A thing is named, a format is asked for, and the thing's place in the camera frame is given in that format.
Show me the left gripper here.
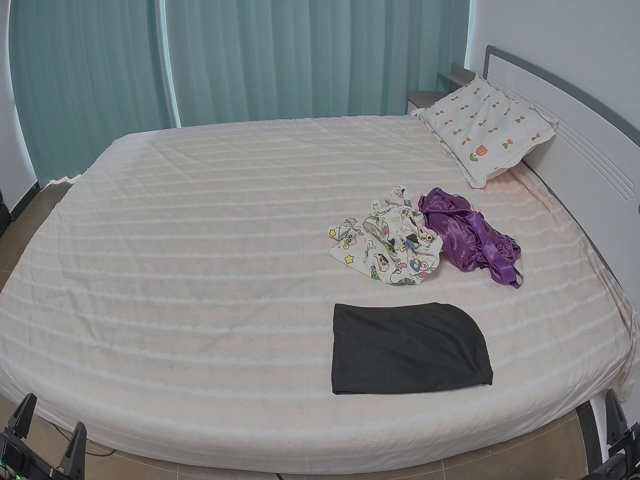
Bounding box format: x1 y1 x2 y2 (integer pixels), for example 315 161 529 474
0 393 88 480

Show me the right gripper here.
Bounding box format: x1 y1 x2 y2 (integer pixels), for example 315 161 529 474
597 389 640 480

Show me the black T-shirt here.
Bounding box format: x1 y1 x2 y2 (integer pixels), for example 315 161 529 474
331 302 494 395

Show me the bed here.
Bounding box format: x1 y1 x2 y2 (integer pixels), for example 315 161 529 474
0 45 640 475

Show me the purple satin garment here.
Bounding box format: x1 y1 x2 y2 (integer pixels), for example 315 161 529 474
417 187 524 289

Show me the white printed pyjama garment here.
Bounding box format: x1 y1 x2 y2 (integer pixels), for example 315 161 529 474
328 185 444 286

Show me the white printed pillow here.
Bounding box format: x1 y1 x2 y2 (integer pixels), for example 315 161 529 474
411 74 559 189

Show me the blue-green curtain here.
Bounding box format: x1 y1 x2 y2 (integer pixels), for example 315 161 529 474
9 0 181 189
159 0 472 129

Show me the grey bedside table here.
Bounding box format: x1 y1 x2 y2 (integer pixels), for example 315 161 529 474
407 63 477 115

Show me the black cable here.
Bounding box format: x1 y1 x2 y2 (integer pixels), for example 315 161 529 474
47 420 117 458

